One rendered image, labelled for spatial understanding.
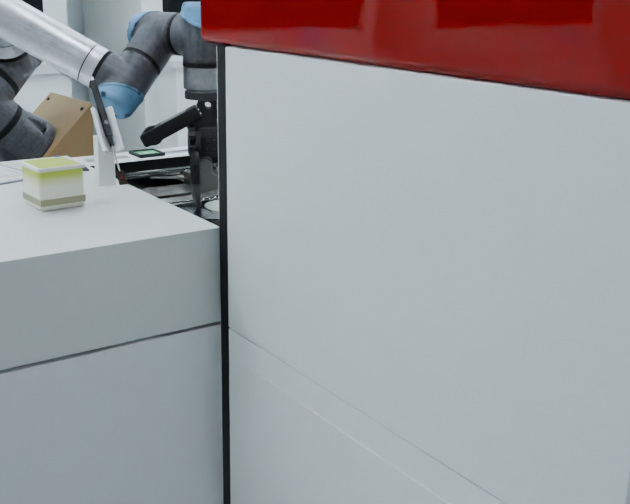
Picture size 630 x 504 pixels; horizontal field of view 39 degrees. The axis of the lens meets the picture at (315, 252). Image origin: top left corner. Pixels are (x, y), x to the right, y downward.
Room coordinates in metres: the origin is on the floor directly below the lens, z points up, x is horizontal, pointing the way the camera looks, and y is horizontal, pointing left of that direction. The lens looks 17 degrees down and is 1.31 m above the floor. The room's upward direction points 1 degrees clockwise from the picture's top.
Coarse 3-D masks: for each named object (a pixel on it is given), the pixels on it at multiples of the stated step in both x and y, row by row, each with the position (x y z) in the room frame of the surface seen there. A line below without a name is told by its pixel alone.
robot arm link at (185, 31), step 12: (180, 12) 1.60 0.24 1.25; (192, 12) 1.57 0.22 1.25; (180, 24) 1.59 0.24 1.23; (192, 24) 1.57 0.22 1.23; (180, 36) 1.59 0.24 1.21; (192, 36) 1.57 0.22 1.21; (180, 48) 1.60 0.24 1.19; (192, 48) 1.57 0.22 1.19; (204, 48) 1.57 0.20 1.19; (216, 48) 1.58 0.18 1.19; (192, 60) 1.57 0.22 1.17; (204, 60) 1.57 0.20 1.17; (216, 60) 1.58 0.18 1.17
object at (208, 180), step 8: (200, 160) 1.58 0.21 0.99; (208, 160) 1.59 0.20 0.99; (208, 168) 1.58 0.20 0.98; (200, 176) 1.58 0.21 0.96; (208, 176) 1.58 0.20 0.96; (216, 176) 1.59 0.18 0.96; (192, 184) 1.57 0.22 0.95; (200, 184) 1.58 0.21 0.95; (208, 184) 1.58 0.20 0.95; (216, 184) 1.59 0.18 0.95; (192, 192) 1.58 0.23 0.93; (200, 192) 1.58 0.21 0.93; (200, 200) 1.59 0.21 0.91
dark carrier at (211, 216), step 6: (180, 204) 1.61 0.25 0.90; (186, 204) 1.61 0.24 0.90; (192, 204) 1.61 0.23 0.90; (204, 204) 1.61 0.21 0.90; (186, 210) 1.57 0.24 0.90; (192, 210) 1.57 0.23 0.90; (198, 210) 1.57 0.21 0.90; (204, 210) 1.57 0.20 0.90; (210, 210) 1.57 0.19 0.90; (198, 216) 1.53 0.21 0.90; (204, 216) 1.53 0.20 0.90; (210, 216) 1.53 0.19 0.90; (216, 216) 1.53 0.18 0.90; (210, 222) 1.49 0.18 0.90; (216, 222) 1.49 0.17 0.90
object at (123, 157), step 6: (162, 150) 1.83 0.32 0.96; (168, 150) 1.83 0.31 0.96; (174, 150) 1.84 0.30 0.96; (180, 150) 1.84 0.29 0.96; (186, 150) 1.85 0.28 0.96; (84, 156) 1.75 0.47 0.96; (90, 156) 1.75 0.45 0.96; (120, 156) 1.77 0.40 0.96; (126, 156) 1.77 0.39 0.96; (132, 156) 1.76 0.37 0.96; (156, 156) 1.77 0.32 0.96; (162, 156) 1.77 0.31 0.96; (168, 156) 1.77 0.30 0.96; (174, 156) 1.77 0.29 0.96; (180, 156) 1.78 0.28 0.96; (84, 162) 1.69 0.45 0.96; (90, 162) 1.69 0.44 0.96; (120, 162) 1.70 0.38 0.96
